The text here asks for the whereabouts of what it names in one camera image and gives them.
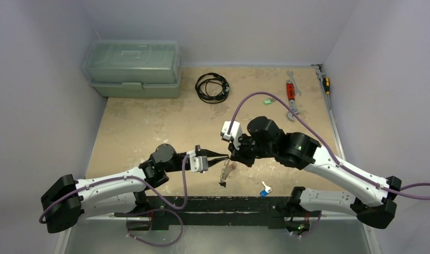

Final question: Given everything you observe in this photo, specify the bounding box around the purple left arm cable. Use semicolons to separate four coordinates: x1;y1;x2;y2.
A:
38;154;191;248

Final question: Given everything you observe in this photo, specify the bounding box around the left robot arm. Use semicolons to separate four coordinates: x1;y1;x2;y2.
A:
39;143;228;233

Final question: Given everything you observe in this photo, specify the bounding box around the green plastic toolbox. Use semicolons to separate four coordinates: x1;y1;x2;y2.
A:
83;40;182;98

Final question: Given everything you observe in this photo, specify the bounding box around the yellow black screwdriver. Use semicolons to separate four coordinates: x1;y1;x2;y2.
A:
322;77;331;108

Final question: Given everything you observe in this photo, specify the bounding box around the coiled black cable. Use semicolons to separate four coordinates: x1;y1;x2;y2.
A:
195;72;231;104

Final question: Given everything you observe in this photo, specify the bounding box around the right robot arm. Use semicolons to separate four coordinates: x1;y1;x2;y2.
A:
220;116;401;229

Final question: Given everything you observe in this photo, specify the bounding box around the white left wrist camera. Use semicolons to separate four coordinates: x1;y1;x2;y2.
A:
187;145;209;173

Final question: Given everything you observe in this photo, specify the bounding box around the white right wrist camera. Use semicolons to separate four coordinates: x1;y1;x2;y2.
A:
220;121;243;150

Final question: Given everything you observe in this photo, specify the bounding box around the silver open-end wrench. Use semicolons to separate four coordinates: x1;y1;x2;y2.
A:
287;70;301;96

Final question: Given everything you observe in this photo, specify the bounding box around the aluminium side rail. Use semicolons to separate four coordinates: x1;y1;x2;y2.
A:
311;65;381;253

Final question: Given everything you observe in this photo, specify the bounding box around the large metal keyring with keys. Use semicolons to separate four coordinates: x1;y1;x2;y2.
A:
219;160;237;187

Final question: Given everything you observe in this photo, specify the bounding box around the red handled adjustable wrench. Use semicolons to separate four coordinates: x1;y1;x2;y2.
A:
286;80;301;115

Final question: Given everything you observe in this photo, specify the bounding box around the green tagged key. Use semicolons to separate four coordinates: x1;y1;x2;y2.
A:
263;97;275;105

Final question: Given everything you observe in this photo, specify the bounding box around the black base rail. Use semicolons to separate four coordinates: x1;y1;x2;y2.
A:
128;196;319;230

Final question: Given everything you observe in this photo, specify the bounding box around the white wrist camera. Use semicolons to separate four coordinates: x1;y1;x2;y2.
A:
220;121;243;150
187;145;209;173

